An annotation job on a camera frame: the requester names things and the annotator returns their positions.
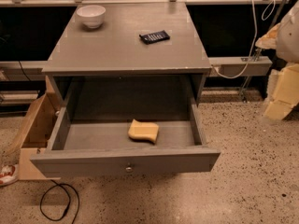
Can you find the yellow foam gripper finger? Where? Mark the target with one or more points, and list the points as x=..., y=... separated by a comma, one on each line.
x=282, y=92
x=269, y=40

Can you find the yellow sponge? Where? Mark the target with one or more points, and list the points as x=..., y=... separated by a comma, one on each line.
x=140, y=130

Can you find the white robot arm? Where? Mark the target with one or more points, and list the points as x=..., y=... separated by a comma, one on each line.
x=284, y=39

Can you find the metal drawer knob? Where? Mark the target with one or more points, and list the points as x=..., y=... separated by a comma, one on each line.
x=129, y=169

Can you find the grey open top drawer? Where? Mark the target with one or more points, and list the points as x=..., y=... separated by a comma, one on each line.
x=90, y=136

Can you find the black remote control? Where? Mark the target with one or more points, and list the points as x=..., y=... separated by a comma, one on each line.
x=154, y=37

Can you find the grey wooden cabinet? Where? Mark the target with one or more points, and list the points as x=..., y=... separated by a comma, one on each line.
x=116, y=49

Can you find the white ceramic bowl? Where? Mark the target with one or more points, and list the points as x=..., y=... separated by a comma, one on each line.
x=92, y=16

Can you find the red white shoe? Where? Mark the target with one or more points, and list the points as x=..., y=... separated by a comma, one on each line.
x=9, y=174

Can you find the grey metal rail shelf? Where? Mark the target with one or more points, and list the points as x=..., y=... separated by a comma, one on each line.
x=239, y=66

